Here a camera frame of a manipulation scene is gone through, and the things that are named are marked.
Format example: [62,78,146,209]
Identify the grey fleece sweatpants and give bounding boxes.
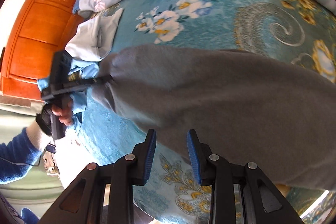
[92,44,335,190]

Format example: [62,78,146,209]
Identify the gloved left hand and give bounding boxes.
[35,98,73,136]

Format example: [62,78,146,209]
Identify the light blue garment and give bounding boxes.
[65,8,123,62]

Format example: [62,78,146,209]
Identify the orange wooden headboard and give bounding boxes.
[1,0,83,101]

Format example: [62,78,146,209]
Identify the teal floral bed blanket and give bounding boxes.
[76,0,336,224]

